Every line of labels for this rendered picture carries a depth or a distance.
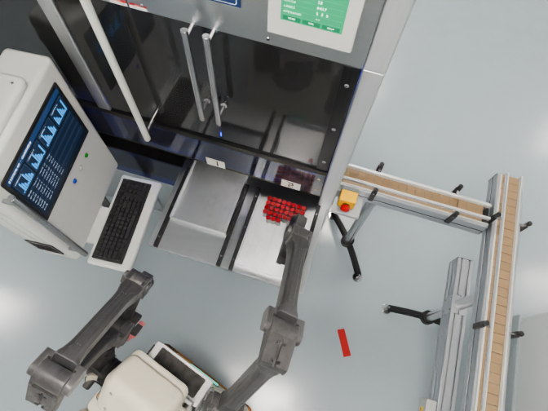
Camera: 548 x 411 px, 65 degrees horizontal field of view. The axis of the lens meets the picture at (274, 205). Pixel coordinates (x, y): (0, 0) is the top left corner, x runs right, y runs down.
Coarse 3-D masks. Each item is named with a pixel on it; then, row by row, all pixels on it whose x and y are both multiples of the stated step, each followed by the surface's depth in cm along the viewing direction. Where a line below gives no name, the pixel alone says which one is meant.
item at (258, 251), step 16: (256, 208) 194; (256, 224) 191; (272, 224) 191; (288, 224) 191; (256, 240) 188; (272, 240) 188; (240, 256) 185; (256, 256) 185; (272, 256) 185; (272, 272) 182
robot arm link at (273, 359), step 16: (272, 320) 110; (272, 336) 108; (288, 336) 109; (272, 352) 106; (288, 352) 107; (256, 368) 109; (272, 368) 106; (288, 368) 106; (240, 384) 116; (256, 384) 112; (208, 400) 128; (224, 400) 122; (240, 400) 118
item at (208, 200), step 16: (192, 176) 199; (208, 176) 199; (224, 176) 199; (240, 176) 199; (192, 192) 195; (208, 192) 196; (224, 192) 196; (240, 192) 193; (176, 208) 192; (192, 208) 192; (208, 208) 193; (224, 208) 193; (192, 224) 188; (208, 224) 190; (224, 224) 190
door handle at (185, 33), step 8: (192, 24) 113; (184, 32) 109; (184, 40) 112; (184, 48) 114; (192, 56) 118; (192, 64) 120; (192, 72) 123; (192, 80) 126; (192, 88) 130; (200, 96) 134; (200, 104) 137; (200, 112) 141; (200, 120) 146
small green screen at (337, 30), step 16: (272, 0) 98; (288, 0) 96; (304, 0) 95; (320, 0) 94; (336, 0) 92; (352, 0) 91; (272, 16) 102; (288, 16) 100; (304, 16) 99; (320, 16) 98; (336, 16) 96; (352, 16) 95; (272, 32) 106; (288, 32) 105; (304, 32) 103; (320, 32) 102; (336, 32) 100; (352, 32) 99; (336, 48) 105
